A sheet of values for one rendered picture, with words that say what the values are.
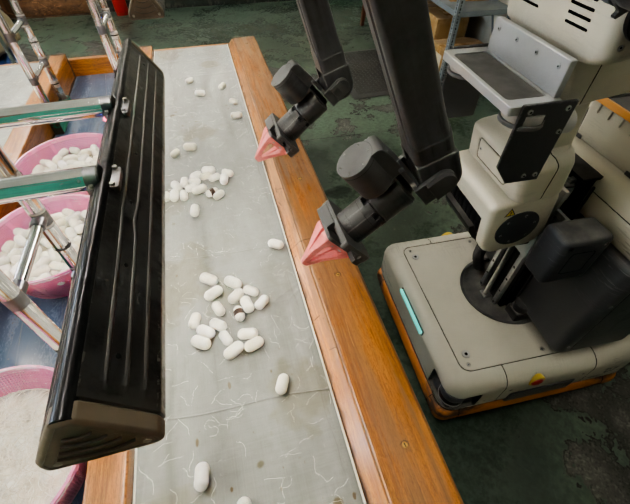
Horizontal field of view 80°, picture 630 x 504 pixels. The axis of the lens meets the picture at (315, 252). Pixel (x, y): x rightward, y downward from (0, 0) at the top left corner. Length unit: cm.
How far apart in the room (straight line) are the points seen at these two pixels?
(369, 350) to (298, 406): 14
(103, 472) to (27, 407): 20
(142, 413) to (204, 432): 34
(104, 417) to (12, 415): 51
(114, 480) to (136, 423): 34
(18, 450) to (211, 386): 28
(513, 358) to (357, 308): 73
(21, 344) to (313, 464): 61
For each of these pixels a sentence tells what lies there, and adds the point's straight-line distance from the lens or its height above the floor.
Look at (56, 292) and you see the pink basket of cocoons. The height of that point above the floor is 70.
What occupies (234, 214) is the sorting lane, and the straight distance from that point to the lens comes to 90.
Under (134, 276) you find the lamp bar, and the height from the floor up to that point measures 108.
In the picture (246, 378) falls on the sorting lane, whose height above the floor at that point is 74.
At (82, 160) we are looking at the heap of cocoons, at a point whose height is 74.
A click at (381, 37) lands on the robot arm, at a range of 44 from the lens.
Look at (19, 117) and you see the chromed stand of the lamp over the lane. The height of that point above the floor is 111.
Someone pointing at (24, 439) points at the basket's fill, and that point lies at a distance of 75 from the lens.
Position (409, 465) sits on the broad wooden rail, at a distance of 60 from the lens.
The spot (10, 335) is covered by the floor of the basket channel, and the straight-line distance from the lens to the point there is 96.
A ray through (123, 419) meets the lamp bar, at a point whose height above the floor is 108.
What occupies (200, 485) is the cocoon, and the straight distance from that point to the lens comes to 60.
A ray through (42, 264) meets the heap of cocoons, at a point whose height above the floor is 74.
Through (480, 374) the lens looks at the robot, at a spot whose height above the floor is 28.
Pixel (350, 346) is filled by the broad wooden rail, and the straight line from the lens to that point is 64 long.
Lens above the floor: 133
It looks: 48 degrees down
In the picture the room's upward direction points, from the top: straight up
